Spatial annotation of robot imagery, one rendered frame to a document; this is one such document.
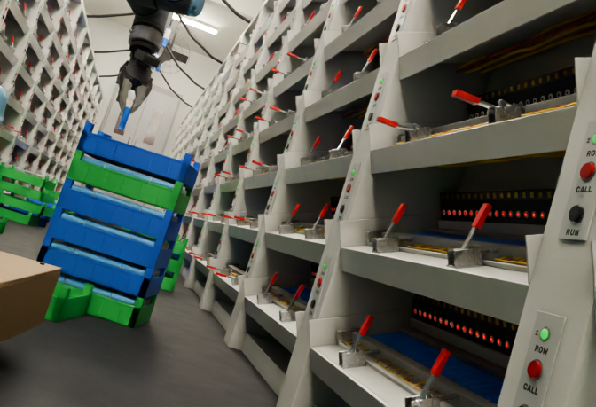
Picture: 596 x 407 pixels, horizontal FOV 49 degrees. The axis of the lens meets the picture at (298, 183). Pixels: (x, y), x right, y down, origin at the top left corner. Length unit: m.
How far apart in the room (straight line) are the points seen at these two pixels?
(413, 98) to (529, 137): 0.54
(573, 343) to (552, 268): 0.08
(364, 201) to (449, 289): 0.45
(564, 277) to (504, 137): 0.25
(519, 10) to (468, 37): 0.14
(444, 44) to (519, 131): 0.36
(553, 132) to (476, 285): 0.19
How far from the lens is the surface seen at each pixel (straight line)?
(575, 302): 0.65
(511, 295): 0.74
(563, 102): 0.86
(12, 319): 1.06
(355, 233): 1.27
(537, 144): 0.81
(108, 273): 1.81
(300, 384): 1.28
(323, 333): 1.27
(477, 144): 0.92
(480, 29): 1.06
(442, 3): 1.40
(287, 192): 1.95
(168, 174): 1.79
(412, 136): 1.13
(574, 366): 0.64
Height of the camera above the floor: 0.30
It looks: 6 degrees up
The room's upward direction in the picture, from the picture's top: 18 degrees clockwise
